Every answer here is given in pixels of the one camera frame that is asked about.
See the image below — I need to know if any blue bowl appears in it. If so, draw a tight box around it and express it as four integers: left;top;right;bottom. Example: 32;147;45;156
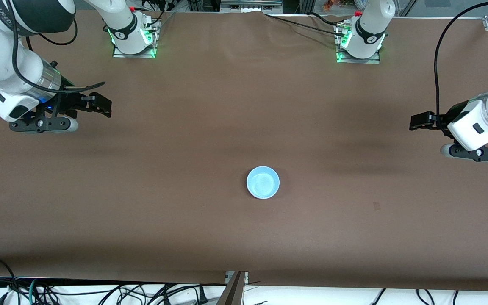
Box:
246;166;280;200

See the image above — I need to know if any brown table cover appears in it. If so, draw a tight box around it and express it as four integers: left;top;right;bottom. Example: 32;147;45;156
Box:
0;8;488;293

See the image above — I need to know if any white power strip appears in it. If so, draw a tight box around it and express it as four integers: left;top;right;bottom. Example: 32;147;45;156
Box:
220;0;283;14

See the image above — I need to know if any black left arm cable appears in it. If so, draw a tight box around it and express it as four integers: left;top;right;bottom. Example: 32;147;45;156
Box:
434;0;488;117

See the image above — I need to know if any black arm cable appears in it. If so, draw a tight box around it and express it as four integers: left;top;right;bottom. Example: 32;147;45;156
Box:
434;0;488;117
10;0;106;92

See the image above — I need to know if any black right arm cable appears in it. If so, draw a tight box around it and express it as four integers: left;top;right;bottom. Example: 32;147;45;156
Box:
10;0;106;92

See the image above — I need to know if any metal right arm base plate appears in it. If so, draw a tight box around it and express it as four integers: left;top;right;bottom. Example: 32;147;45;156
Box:
112;18;161;59

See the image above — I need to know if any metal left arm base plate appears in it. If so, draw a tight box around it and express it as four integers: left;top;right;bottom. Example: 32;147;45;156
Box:
335;23;381;64

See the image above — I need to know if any black cable lying on table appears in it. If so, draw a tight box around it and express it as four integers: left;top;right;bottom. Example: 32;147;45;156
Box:
264;13;347;38

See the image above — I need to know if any black plug with cable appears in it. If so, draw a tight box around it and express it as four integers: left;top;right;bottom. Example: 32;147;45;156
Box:
176;286;209;305

